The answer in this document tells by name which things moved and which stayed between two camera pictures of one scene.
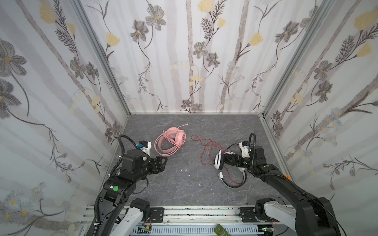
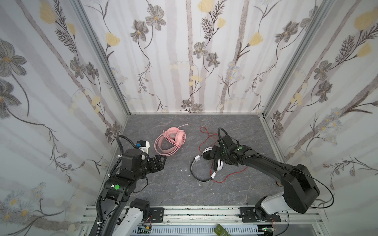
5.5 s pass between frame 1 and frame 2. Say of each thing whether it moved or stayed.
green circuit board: stayed
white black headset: moved
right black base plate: stayed
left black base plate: stayed
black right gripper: moved
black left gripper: stayed
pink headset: stayed
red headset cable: moved
